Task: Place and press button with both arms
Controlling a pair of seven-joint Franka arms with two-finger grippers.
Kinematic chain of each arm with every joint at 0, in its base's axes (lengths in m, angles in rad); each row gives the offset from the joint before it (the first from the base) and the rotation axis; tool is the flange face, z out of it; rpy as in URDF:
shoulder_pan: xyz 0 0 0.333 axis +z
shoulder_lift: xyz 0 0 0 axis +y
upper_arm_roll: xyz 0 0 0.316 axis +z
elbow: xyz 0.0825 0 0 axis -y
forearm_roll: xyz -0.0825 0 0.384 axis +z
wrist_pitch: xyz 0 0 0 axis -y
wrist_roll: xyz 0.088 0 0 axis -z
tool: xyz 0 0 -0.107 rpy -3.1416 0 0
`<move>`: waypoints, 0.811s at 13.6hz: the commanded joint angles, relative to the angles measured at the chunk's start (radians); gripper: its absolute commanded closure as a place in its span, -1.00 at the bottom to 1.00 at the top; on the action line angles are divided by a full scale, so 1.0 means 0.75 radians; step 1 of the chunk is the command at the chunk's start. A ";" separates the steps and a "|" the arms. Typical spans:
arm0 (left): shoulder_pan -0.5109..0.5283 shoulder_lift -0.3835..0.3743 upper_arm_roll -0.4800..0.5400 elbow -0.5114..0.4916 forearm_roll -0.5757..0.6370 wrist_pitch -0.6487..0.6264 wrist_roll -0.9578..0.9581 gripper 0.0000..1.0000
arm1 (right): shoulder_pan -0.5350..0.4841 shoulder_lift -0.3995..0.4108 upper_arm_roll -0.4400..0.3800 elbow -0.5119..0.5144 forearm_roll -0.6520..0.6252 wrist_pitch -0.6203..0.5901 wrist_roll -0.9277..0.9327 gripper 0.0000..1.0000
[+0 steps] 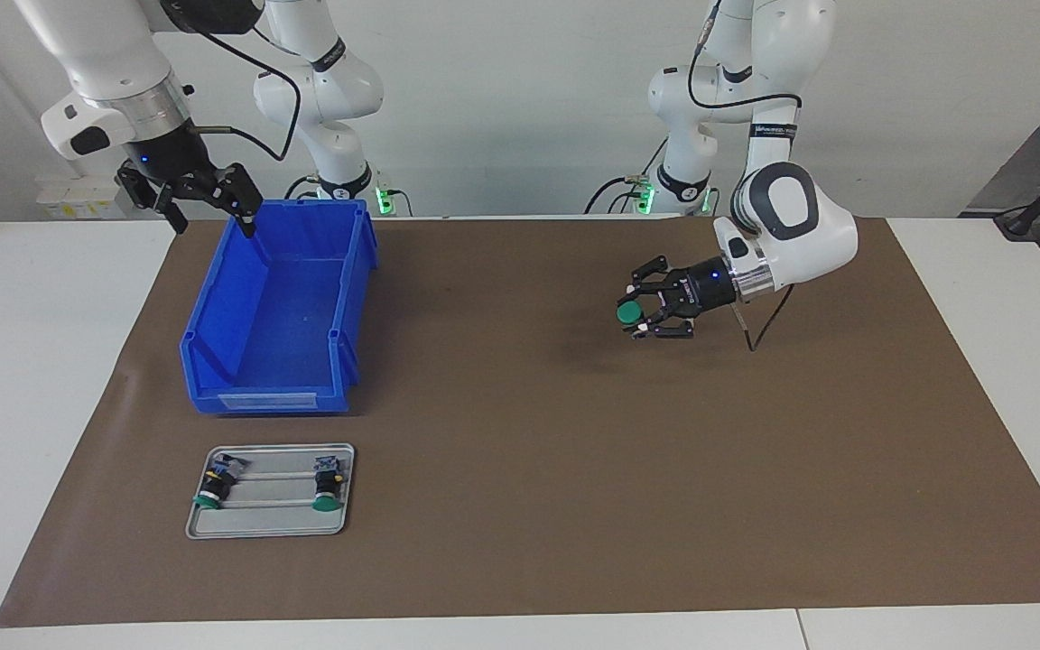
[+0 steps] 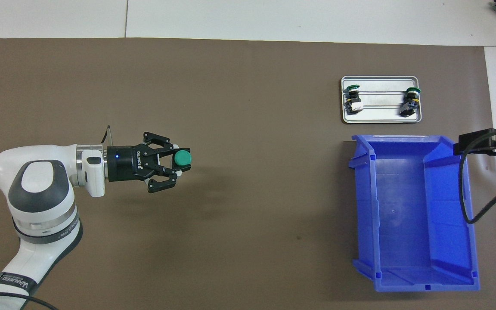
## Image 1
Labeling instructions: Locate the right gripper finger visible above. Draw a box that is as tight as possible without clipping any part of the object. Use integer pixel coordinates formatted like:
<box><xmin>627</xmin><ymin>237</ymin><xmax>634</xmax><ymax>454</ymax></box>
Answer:
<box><xmin>184</xmin><ymin>162</ymin><xmax>264</xmax><ymax>238</ymax></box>
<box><xmin>116</xmin><ymin>165</ymin><xmax>189</xmax><ymax>234</ymax></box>

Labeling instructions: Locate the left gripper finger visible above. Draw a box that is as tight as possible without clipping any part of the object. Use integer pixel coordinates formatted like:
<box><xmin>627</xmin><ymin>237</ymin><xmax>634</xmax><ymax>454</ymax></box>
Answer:
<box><xmin>624</xmin><ymin>307</ymin><xmax>697</xmax><ymax>341</ymax></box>
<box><xmin>624</xmin><ymin>255</ymin><xmax>689</xmax><ymax>303</ymax></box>

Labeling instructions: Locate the green push button dark block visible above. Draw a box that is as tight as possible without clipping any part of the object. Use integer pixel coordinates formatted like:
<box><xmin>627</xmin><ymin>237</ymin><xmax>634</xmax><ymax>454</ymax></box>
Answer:
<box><xmin>192</xmin><ymin>456</ymin><xmax>246</xmax><ymax>511</ymax></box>

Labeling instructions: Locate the green push button white block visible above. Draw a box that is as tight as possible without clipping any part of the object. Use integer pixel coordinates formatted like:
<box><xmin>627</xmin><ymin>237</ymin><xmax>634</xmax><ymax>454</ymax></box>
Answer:
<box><xmin>311</xmin><ymin>456</ymin><xmax>347</xmax><ymax>513</ymax></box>

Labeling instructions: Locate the blue plastic storage bin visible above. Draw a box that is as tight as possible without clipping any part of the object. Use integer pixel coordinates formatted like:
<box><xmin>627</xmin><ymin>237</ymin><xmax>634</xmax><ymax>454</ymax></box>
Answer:
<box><xmin>180</xmin><ymin>199</ymin><xmax>380</xmax><ymax>416</ymax></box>

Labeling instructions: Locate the brown table mat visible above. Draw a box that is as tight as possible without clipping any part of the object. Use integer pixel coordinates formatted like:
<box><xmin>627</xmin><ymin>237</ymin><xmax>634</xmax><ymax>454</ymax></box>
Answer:
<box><xmin>0</xmin><ymin>215</ymin><xmax>1040</xmax><ymax>628</ymax></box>

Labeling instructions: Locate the grey metal tray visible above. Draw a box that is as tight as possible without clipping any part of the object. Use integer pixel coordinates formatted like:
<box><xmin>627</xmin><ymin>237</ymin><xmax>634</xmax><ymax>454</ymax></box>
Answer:
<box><xmin>185</xmin><ymin>442</ymin><xmax>356</xmax><ymax>540</ymax></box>

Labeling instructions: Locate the dark grey partition panel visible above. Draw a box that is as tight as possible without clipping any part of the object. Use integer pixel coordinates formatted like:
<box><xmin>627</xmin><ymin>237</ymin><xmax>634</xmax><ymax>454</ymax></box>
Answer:
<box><xmin>961</xmin><ymin>61</ymin><xmax>1040</xmax><ymax>219</ymax></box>

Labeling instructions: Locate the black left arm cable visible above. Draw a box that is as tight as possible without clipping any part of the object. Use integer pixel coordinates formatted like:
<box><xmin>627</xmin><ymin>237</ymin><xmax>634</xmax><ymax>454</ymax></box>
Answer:
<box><xmin>688</xmin><ymin>0</ymin><xmax>803</xmax><ymax>353</ymax></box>

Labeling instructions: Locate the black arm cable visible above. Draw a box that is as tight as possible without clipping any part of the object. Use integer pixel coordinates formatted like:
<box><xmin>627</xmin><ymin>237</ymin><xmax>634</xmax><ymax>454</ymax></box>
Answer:
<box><xmin>688</xmin><ymin>0</ymin><xmax>803</xmax><ymax>353</ymax></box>
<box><xmin>186</xmin><ymin>23</ymin><xmax>302</xmax><ymax>162</ymax></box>

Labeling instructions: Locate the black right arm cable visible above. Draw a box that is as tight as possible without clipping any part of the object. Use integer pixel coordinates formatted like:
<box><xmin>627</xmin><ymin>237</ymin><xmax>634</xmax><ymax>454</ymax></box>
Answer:
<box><xmin>186</xmin><ymin>23</ymin><xmax>302</xmax><ymax>162</ymax></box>

